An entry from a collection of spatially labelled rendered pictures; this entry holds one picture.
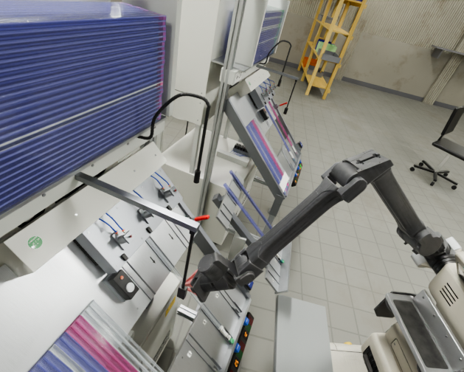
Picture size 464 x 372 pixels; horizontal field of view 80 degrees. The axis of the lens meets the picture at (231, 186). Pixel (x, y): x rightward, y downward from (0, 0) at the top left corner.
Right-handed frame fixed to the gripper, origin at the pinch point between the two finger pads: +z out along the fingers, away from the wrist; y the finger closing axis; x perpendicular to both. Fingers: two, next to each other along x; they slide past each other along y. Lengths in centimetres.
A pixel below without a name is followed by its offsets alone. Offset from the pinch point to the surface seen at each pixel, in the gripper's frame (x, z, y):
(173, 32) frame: -64, -33, -21
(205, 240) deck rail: -2.8, 0.2, -19.3
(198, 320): 11.9, 0.6, 4.4
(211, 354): 23.4, 0.5, 8.6
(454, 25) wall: 123, -257, -907
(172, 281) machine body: 12.9, 31.2, -17.2
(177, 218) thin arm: -29.6, -29.5, 12.0
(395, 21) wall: 40, -145, -879
